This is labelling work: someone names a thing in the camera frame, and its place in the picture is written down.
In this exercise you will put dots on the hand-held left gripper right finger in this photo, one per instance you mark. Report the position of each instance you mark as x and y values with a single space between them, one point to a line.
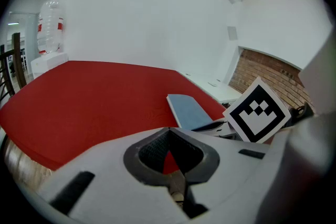
231 173

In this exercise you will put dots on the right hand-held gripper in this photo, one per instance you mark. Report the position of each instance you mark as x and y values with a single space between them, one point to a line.
258 110

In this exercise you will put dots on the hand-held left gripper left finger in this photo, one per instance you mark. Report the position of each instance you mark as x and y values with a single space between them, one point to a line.
110 191

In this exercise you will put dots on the blue notebook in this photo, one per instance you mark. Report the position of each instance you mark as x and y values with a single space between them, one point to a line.
190 111

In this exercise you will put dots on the white desk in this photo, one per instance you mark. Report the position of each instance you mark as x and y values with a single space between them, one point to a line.
223 90

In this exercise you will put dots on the red table mat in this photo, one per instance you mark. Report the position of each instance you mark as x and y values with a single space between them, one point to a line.
92 102

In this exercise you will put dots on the white water dispenser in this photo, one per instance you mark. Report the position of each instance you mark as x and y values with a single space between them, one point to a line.
48 63

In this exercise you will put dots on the dark wooden chair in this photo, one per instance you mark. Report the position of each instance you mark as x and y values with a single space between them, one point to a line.
17 60

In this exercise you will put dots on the clear water bottle red label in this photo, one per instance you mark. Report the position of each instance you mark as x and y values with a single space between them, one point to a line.
50 26

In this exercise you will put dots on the white wall plate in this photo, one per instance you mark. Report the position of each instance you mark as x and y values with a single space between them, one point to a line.
232 33

